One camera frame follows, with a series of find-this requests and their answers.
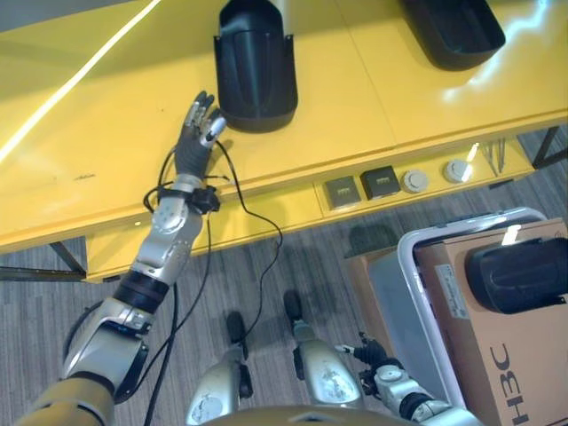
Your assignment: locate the yellow shelf board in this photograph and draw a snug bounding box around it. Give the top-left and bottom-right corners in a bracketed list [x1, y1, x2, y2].
[0, 0, 568, 255]

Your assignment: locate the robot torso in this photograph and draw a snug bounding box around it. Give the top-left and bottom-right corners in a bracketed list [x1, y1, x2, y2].
[219, 402, 403, 426]

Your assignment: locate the black sole-shaped part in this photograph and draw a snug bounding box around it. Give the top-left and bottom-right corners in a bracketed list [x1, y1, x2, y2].
[400, 0, 508, 73]
[464, 236, 568, 316]
[213, 0, 300, 134]

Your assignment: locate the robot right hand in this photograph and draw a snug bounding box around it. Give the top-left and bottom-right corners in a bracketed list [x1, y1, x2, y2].
[335, 332, 393, 383]

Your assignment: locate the white-rimmed plastic box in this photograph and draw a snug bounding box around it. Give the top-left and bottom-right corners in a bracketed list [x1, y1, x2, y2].
[367, 207, 568, 426]

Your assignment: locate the black square box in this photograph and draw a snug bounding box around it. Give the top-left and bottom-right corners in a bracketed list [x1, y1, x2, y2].
[359, 165, 403, 199]

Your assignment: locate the robot silver leg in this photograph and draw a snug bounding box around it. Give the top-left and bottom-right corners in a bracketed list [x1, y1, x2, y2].
[282, 289, 366, 406]
[185, 312, 255, 426]

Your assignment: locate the black metal shelf frame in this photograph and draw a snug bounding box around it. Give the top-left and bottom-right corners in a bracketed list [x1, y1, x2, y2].
[0, 241, 89, 283]
[531, 125, 568, 170]

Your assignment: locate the thin black cable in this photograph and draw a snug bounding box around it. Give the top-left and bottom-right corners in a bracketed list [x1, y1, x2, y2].
[211, 139, 284, 345]

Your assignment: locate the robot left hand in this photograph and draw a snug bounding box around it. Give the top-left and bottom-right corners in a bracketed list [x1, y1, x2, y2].
[173, 91, 229, 191]

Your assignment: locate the robot left silver leg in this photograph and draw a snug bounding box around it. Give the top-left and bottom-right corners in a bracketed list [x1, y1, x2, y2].
[185, 312, 255, 426]

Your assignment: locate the robot right silver leg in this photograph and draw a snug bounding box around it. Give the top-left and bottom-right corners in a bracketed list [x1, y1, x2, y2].
[282, 289, 366, 406]

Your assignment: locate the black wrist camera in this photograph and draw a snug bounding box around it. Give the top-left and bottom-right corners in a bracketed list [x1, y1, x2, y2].
[192, 187, 222, 215]

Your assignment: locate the brown H3C cardboard box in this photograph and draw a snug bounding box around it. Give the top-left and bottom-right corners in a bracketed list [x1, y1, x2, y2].
[414, 217, 568, 426]

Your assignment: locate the grey square box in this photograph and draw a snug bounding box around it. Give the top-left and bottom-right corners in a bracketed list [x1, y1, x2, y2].
[322, 175, 367, 210]

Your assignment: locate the white round sensor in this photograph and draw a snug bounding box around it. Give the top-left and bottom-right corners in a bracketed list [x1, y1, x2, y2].
[443, 159, 473, 184]
[400, 169, 430, 194]

